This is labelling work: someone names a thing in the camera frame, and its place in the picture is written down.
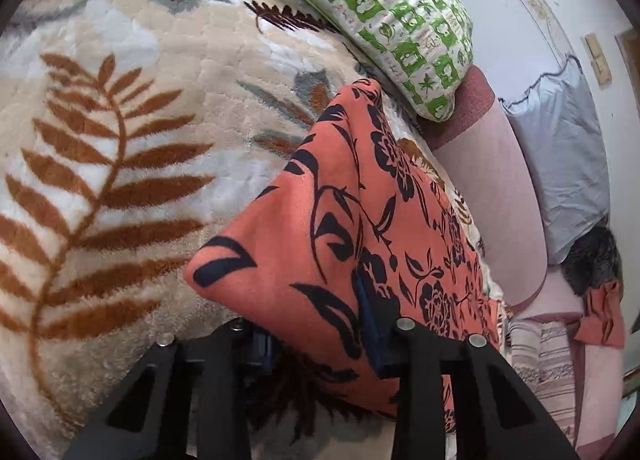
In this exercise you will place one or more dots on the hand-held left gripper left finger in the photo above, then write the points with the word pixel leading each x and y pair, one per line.
pixel 260 347

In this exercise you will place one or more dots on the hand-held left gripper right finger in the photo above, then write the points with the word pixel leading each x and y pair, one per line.
pixel 375 330

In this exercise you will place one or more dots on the rust orange cloth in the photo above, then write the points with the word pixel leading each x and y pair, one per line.
pixel 602 317

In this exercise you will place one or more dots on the black furry cloth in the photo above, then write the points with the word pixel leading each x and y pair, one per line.
pixel 595 260

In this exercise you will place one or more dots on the pale pink bed sheet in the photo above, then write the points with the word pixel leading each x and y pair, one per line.
pixel 600 385

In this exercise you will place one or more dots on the grey blue pillow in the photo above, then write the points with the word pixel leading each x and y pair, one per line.
pixel 560 155

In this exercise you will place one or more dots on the pink bolster cushion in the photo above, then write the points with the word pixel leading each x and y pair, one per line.
pixel 495 200

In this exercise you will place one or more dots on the striped cushion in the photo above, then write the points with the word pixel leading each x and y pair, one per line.
pixel 545 365

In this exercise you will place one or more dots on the green checked pillow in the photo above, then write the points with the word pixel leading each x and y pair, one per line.
pixel 380 15

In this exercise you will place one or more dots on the leaf print fleece blanket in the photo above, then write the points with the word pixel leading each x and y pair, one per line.
pixel 125 140

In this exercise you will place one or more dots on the beige light switch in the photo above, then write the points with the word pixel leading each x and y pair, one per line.
pixel 599 60

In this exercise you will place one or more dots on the orange floral shirt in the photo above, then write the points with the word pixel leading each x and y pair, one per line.
pixel 330 220

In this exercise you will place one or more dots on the framed wall plaque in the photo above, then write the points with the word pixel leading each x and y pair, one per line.
pixel 631 52

